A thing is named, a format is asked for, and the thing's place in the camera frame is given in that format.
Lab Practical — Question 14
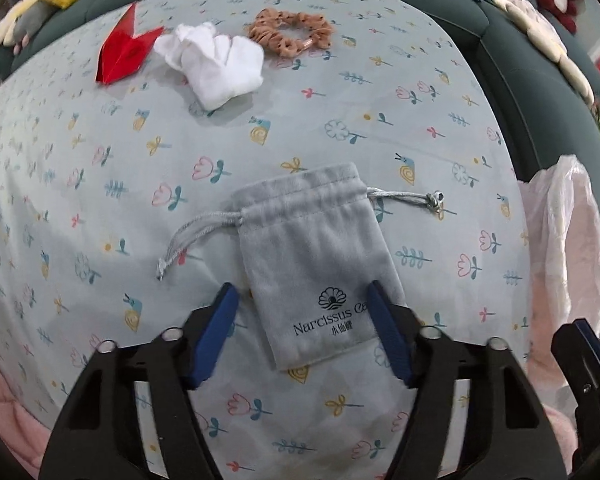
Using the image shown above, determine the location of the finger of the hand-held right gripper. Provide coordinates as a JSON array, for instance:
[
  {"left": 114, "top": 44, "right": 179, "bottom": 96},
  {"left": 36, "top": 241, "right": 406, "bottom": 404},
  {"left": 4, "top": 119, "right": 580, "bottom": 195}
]
[{"left": 551, "top": 319, "right": 600, "bottom": 416}]

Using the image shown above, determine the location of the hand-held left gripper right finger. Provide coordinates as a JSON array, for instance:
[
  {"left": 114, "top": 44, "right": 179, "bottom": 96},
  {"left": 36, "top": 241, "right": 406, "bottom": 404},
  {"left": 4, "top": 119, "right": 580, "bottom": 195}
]
[{"left": 366, "top": 281, "right": 568, "bottom": 480}]

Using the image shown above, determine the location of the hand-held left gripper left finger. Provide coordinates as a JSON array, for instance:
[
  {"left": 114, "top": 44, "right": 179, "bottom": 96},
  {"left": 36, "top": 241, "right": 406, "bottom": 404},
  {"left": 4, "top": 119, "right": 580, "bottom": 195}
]
[{"left": 39, "top": 282, "right": 241, "bottom": 480}]

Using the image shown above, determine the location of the grey drawstring pouch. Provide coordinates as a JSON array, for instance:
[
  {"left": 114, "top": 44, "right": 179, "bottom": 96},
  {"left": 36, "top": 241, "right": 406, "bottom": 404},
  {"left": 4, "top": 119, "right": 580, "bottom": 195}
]
[{"left": 157, "top": 162, "right": 443, "bottom": 373}]

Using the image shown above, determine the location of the white plastic bag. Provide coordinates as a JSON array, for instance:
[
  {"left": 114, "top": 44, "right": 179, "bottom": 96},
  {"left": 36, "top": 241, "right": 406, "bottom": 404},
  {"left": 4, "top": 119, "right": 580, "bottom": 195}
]
[{"left": 517, "top": 155, "right": 600, "bottom": 391}]

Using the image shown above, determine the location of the pink fluffy blanket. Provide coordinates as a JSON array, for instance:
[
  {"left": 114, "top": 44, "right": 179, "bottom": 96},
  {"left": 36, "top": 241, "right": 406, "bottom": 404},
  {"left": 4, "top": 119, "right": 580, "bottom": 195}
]
[{"left": 0, "top": 347, "right": 586, "bottom": 480}]

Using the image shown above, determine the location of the light blue floral blanket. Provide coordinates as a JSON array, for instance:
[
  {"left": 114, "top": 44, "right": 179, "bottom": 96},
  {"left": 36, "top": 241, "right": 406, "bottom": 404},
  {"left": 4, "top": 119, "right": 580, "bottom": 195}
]
[{"left": 0, "top": 0, "right": 536, "bottom": 480}]

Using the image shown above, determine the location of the white crumpled cloth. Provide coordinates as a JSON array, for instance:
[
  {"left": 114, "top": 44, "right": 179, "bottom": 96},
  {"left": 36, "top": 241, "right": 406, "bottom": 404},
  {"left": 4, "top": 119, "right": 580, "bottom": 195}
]
[{"left": 153, "top": 21, "right": 265, "bottom": 110}]

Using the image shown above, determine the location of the teal sofa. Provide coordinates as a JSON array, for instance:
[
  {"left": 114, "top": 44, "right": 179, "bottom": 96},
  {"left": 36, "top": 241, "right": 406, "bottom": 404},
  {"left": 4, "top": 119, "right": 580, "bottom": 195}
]
[{"left": 0, "top": 0, "right": 600, "bottom": 201}]

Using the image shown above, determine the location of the red folded origami paper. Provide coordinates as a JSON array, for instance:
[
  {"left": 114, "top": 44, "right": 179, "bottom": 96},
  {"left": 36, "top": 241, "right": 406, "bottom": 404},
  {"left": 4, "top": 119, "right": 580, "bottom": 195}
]
[{"left": 95, "top": 2, "right": 167, "bottom": 85}]

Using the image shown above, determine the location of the pink dotted scrunchie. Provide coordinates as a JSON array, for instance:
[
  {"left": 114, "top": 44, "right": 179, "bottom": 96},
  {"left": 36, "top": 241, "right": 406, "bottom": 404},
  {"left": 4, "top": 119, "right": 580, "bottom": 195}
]
[{"left": 244, "top": 10, "right": 333, "bottom": 58}]

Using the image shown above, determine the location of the white flower pillow pink centre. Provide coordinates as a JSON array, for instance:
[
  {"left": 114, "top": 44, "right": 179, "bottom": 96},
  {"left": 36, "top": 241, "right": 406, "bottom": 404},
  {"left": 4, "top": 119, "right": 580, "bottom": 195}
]
[{"left": 500, "top": 0, "right": 596, "bottom": 106}]

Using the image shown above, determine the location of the grey and cream plush toy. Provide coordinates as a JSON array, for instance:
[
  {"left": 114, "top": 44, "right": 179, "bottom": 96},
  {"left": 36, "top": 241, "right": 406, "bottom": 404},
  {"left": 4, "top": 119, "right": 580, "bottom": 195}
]
[{"left": 0, "top": 0, "right": 48, "bottom": 53}]

